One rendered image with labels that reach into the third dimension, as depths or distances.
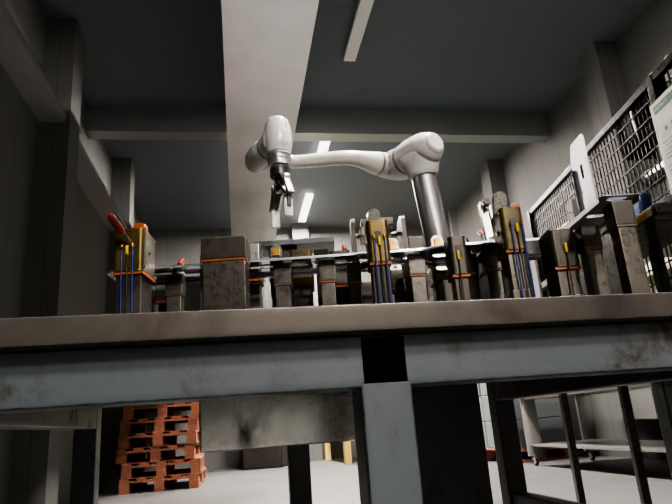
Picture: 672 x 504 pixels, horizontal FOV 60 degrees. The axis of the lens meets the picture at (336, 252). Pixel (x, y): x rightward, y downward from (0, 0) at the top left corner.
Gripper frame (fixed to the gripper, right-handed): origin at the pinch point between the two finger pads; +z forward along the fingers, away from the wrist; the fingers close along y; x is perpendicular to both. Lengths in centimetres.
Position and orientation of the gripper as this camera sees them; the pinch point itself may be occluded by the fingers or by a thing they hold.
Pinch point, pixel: (282, 219)
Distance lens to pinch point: 214.8
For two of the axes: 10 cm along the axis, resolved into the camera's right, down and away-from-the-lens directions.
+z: 0.7, 9.6, -2.8
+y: 4.2, -2.9, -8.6
